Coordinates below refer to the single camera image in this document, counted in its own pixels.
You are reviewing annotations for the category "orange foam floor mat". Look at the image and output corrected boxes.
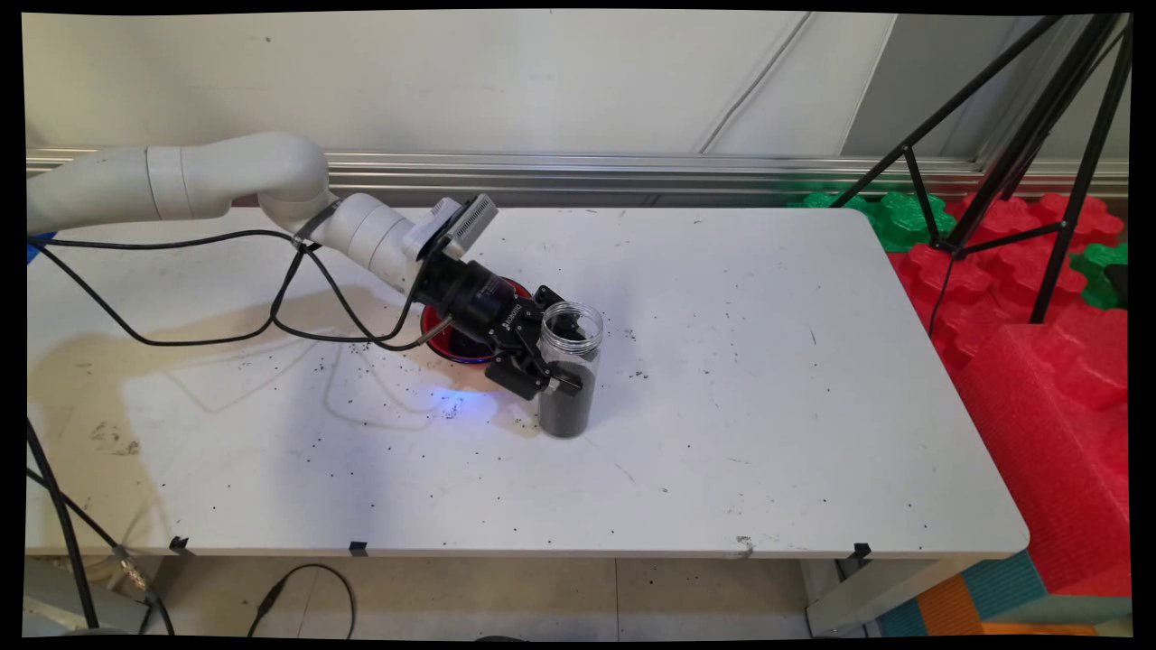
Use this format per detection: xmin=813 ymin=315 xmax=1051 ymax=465
xmin=917 ymin=573 xmax=985 ymax=637

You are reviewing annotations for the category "aluminium wall rail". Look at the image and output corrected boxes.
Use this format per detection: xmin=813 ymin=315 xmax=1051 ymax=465
xmin=25 ymin=149 xmax=1130 ymax=201

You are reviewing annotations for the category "black tripod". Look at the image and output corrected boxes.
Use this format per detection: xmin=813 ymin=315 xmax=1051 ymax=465
xmin=829 ymin=14 xmax=1134 ymax=337

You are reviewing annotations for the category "grey metal table leg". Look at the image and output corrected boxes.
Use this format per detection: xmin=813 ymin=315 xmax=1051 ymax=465
xmin=804 ymin=555 xmax=981 ymax=637

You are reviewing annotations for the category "teal foam floor mat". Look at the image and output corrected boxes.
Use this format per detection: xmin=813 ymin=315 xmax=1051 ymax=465
xmin=876 ymin=551 xmax=1049 ymax=637

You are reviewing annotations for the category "clear plastic jar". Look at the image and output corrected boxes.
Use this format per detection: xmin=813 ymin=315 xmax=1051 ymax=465
xmin=536 ymin=302 xmax=604 ymax=440

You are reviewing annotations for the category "grey metal base bracket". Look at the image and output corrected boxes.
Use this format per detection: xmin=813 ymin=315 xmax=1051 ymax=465
xmin=23 ymin=557 xmax=150 ymax=636

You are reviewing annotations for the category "thick black cable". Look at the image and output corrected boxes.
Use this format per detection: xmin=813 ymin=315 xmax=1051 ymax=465
xmin=25 ymin=420 xmax=100 ymax=631

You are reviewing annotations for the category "white wall cable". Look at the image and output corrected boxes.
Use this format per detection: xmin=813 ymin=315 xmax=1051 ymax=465
xmin=695 ymin=14 xmax=814 ymax=154

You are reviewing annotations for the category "black floor cable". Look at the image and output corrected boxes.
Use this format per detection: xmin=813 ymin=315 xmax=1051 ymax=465
xmin=247 ymin=564 xmax=357 ymax=640

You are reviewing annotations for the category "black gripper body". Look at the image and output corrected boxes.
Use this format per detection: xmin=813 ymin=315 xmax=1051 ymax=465
xmin=415 ymin=254 xmax=545 ymax=367

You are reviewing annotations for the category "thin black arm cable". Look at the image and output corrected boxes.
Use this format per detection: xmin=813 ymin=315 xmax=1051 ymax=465
xmin=32 ymin=230 xmax=454 ymax=353

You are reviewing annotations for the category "red bowl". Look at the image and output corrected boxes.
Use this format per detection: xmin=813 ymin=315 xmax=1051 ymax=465
xmin=420 ymin=276 xmax=536 ymax=366

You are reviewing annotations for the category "green foam puzzle mat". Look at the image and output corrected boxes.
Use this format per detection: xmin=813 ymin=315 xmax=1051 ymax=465
xmin=1070 ymin=242 xmax=1130 ymax=311
xmin=788 ymin=190 xmax=956 ymax=254

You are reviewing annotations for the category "red foam puzzle mat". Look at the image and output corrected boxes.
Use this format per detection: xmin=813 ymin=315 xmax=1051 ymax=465
xmin=890 ymin=191 xmax=1130 ymax=380

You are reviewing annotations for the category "black cable with silver plug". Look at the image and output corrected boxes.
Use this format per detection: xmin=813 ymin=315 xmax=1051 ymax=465
xmin=25 ymin=468 xmax=177 ymax=637

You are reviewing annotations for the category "white grey wrist camera box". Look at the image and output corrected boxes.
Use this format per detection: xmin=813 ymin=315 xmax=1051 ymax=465
xmin=402 ymin=193 xmax=499 ymax=265

